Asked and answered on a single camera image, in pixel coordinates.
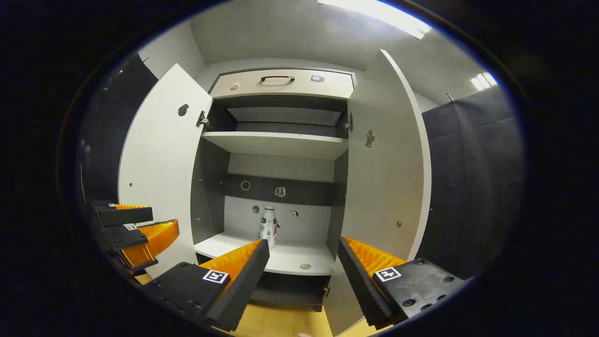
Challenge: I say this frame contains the white bottle green label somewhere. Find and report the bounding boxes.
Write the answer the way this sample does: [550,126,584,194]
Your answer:
[260,206,278,249]

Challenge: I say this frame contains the white cabinet door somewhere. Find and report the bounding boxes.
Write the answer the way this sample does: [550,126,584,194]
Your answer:
[323,49,432,337]
[118,63,214,279]

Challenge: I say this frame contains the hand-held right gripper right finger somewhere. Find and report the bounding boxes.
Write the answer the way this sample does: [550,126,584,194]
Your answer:
[337,236,468,330]

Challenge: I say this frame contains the black backdrop cloth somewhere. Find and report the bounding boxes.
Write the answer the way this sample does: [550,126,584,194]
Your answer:
[416,84,527,281]
[77,51,159,206]

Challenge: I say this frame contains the small ceiling light panel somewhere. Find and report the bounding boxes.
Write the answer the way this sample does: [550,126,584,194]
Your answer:
[470,71,497,91]

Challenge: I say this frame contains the white cabinet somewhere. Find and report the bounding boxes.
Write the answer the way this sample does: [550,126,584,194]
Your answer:
[190,68,358,313]

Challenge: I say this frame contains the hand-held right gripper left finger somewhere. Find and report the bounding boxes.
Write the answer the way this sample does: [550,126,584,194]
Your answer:
[140,239,271,333]

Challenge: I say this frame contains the white cabinet shelf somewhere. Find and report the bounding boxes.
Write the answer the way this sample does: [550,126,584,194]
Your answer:
[201,131,350,161]

